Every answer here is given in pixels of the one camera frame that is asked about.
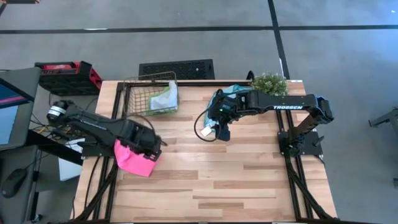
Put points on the potted green plant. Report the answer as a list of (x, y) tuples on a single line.
[(270, 84)]

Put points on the pink microfiber towel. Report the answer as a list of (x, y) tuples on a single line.
[(133, 165)]

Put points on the dark grey desk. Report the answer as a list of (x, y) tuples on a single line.
[(18, 211)]

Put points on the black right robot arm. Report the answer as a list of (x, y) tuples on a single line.
[(280, 101)]

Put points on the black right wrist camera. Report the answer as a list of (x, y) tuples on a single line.
[(224, 134)]

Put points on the green microfiber towel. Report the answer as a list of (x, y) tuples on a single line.
[(161, 111)]

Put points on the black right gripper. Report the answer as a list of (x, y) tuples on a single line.
[(219, 116)]

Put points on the computer monitor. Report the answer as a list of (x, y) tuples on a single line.
[(9, 118)]

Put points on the light blue microfiber towel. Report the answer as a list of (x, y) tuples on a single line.
[(239, 88)]

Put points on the grey microfiber towel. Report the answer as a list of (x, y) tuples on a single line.
[(164, 99)]

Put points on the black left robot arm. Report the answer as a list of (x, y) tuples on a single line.
[(93, 126)]

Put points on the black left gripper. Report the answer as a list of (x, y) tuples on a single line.
[(146, 140)]

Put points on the black computer mouse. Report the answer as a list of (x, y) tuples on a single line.
[(12, 183)]

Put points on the grey chair base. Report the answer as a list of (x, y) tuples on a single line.
[(382, 119)]

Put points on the black aluminium table frame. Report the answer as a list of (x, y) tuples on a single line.
[(192, 83)]

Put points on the black clamp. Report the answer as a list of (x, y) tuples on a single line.
[(250, 76)]

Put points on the black perforated computer case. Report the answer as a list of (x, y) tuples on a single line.
[(177, 70)]

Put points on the red and black case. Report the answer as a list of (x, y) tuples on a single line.
[(68, 81)]

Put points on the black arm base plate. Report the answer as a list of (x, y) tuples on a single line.
[(93, 151), (314, 151)]

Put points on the black power strip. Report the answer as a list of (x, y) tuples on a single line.
[(60, 133)]

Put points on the white box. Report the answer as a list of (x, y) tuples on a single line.
[(70, 169)]

